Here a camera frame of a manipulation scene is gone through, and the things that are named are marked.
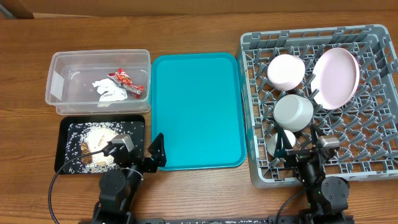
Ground cream plastic cup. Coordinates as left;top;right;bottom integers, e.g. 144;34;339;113
266;130;296;157

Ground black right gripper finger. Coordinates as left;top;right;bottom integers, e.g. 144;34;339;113
274;126;291;158
310;124;325;142

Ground black tray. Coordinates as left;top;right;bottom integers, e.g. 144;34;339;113
54;114;145;174

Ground teal plastic tray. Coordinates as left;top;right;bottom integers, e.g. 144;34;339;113
151;52;247;171

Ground red snack wrapper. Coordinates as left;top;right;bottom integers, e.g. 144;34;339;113
108;68;144;99

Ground clear plastic bin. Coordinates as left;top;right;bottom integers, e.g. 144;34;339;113
45;49;151;115

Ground metal frame post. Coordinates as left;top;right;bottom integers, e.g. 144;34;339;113
0;4;16;19

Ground grey-white bowl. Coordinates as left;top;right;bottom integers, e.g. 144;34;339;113
273;95;313;133

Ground pink round plate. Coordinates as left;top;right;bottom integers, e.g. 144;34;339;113
311;48;360;110

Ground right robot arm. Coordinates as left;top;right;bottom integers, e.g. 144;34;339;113
274;124;354;224

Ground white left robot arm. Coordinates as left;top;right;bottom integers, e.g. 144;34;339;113
90;133;167;223

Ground pile of white rice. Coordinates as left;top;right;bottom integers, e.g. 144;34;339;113
63;122;134;174

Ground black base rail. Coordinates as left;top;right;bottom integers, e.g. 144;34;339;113
137;215;355;224

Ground white tissue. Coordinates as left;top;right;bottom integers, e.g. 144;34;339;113
92;78;127;101

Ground grey dishwasher rack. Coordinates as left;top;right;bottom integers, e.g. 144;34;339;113
236;24;397;189

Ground brown food piece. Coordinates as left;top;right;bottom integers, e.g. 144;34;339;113
81;142;92;165

